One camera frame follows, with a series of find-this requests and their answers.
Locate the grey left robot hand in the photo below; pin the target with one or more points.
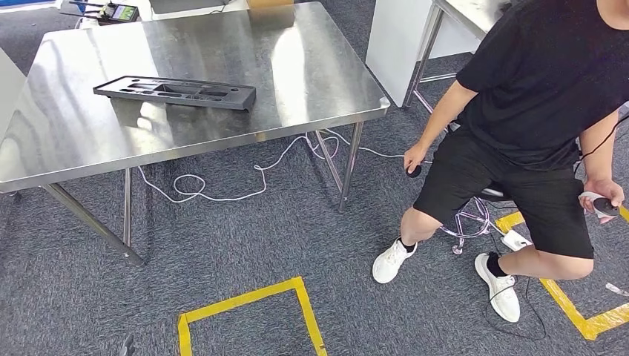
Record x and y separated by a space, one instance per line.
128 346

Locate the black plastic bracket part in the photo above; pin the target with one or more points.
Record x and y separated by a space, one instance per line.
236 98

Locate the yellow floor tape square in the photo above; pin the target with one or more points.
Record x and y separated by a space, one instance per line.
570 309
309 314

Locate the white desk partition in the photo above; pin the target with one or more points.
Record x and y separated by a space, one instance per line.
10 88
393 49

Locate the black screen controller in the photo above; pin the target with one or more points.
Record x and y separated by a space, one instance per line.
120 13

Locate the small black handheld controller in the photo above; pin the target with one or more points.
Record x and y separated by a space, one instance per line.
414 171

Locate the chrome swivel stool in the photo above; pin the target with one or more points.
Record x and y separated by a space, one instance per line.
474 216

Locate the cardboard box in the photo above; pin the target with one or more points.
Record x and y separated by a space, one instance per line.
270 3

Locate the person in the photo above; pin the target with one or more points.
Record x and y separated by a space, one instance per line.
540 73

